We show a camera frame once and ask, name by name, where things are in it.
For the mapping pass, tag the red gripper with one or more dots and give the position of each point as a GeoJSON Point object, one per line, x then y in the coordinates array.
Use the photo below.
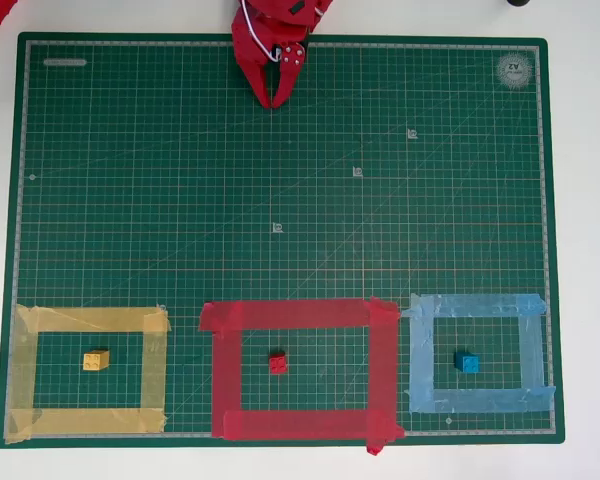
{"type": "Point", "coordinates": [254, 56]}

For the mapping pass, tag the red toy brick cube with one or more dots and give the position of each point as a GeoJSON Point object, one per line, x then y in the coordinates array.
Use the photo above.
{"type": "Point", "coordinates": [278, 364]}

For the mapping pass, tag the red robot arm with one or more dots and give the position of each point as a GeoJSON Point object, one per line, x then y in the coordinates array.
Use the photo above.
{"type": "Point", "coordinates": [305, 19]}

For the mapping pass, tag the yellow toy brick cube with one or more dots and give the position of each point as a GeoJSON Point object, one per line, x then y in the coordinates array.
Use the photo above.
{"type": "Point", "coordinates": [95, 361]}

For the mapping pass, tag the blue toy brick cube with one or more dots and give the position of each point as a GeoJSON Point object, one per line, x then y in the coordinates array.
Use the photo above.
{"type": "Point", "coordinates": [467, 363]}

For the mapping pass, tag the red tape square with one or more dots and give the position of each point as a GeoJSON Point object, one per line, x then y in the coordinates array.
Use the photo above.
{"type": "Point", "coordinates": [300, 425]}

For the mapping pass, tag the blue tape square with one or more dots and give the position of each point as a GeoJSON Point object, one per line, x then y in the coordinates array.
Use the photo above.
{"type": "Point", "coordinates": [480, 400]}

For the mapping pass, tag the yellow tape square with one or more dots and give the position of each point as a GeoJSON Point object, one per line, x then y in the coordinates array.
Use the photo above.
{"type": "Point", "coordinates": [85, 420]}

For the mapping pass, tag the green cutting mat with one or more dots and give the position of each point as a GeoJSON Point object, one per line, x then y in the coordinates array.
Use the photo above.
{"type": "Point", "coordinates": [300, 200]}

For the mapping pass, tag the black round knob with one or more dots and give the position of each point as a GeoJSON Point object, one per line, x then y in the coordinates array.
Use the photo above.
{"type": "Point", "coordinates": [518, 3]}

